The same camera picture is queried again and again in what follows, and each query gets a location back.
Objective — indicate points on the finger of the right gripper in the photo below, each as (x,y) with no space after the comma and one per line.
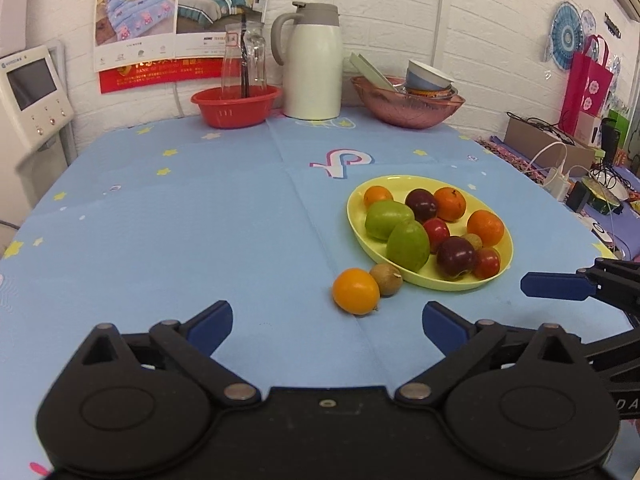
(614,282)

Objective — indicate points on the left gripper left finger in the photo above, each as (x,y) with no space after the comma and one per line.
(189,347)

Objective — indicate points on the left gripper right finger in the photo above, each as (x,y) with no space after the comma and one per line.
(465,346)

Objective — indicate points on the red cherry tomato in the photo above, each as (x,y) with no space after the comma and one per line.
(437,231)
(487,263)

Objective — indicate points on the dark red plum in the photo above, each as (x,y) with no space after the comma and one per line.
(455,257)
(422,203)

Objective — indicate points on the tan longan fruit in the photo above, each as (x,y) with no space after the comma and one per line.
(474,240)

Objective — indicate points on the large green fruit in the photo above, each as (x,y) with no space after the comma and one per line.
(408,246)

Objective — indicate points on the small green fruit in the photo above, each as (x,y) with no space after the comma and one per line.
(383,216)

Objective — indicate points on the brown kiwi fruit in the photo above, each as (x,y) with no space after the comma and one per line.
(388,278)

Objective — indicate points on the white power adapter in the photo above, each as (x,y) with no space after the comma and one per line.
(556,184)

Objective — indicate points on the large orange mandarin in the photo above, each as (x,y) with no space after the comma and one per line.
(487,226)

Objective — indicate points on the orange fruit on cloth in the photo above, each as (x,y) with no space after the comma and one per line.
(356,292)

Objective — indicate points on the orange mandarin with stem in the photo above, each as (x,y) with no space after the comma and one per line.
(450,204)

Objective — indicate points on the cardboard box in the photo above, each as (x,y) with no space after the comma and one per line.
(551,148)

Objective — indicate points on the yellow plastic plate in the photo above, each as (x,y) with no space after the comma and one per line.
(429,276)

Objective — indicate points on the blue patterned tablecloth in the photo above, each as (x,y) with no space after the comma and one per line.
(162,220)

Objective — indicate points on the small orange kumquat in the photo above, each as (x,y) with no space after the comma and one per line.
(375,194)

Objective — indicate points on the pink gift bag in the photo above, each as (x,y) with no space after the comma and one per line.
(587,85)

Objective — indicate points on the pink glass bowl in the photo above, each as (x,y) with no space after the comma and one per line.
(405,110)

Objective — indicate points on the red plastic basket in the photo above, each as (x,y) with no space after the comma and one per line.
(219,111)

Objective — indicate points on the blue round fan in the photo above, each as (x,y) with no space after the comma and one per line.
(566,36)

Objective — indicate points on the white blue ceramic bowl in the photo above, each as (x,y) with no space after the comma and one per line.
(424,78)

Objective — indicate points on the white machine with screen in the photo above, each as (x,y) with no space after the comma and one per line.
(34,110)

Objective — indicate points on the clear glass jar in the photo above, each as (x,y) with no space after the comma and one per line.
(243,73)

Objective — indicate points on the white thermos jug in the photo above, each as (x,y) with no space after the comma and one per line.
(307,44)

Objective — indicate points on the green white plate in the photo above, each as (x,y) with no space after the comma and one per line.
(370,72)

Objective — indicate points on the bedding wall calendar poster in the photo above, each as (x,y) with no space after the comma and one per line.
(138,43)

